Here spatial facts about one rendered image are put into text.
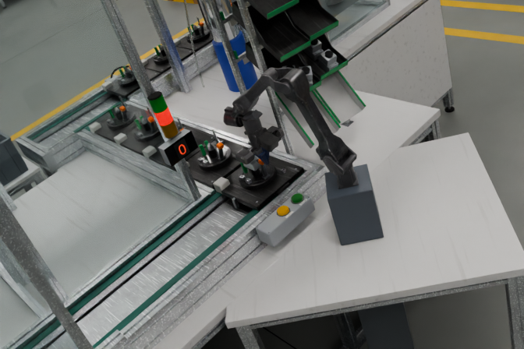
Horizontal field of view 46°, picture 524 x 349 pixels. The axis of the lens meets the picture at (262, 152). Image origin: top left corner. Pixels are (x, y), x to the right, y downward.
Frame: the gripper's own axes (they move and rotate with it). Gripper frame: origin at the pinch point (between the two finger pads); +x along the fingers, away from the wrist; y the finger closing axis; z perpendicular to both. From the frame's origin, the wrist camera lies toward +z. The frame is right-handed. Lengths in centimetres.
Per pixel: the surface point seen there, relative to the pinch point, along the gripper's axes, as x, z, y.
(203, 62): 17, -126, 64
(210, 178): 11.9, -26.8, -9.1
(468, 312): 110, 34, 49
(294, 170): 12.4, 1.6, 8.9
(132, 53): -48, -22, -19
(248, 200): 12.3, -2.1, -11.1
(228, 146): 11.8, -36.3, 8.8
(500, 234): 24, 72, 24
